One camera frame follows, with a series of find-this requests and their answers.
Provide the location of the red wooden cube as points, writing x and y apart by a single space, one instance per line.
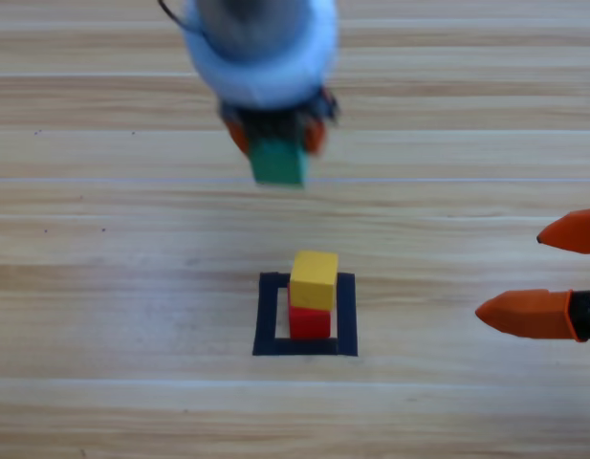
309 325

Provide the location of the green wooden cube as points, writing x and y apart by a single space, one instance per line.
277 165

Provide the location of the yellow wooden cube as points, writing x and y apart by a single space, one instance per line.
313 279

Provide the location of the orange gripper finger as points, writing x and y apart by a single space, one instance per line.
576 232
529 313

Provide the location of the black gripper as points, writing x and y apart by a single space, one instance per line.
275 124

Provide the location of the black tape square outline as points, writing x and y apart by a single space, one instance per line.
304 347

